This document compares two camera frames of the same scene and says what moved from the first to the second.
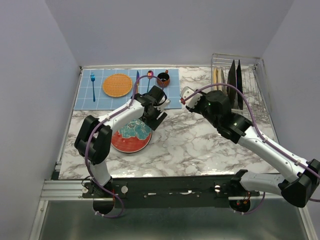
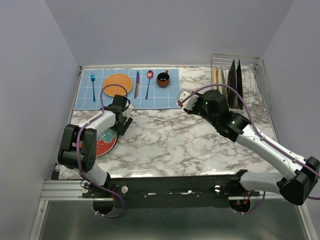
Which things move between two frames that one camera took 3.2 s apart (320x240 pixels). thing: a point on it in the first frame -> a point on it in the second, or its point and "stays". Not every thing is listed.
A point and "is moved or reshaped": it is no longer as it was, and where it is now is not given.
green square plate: x=239 y=76 stays
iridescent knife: x=137 y=81 stays
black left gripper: x=154 y=123 -> x=119 y=129
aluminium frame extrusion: x=63 y=190 stays
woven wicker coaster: x=117 y=85 stays
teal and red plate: x=133 y=136 is moved or reshaped
